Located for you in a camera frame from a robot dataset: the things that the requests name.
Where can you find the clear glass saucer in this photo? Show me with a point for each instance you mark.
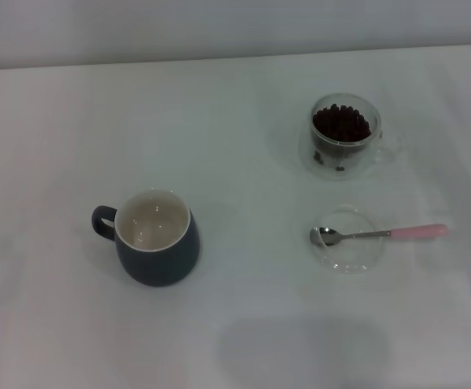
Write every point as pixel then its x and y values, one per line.
pixel 348 257

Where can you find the dark blue ceramic mug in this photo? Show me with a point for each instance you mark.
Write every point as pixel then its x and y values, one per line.
pixel 158 263

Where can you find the clear double-walled glass cup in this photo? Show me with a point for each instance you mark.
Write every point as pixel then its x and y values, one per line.
pixel 346 160

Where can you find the white tablecloth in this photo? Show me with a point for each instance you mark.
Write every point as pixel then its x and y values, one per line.
pixel 235 324

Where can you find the pile of coffee beans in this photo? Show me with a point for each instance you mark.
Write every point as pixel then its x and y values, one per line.
pixel 340 123

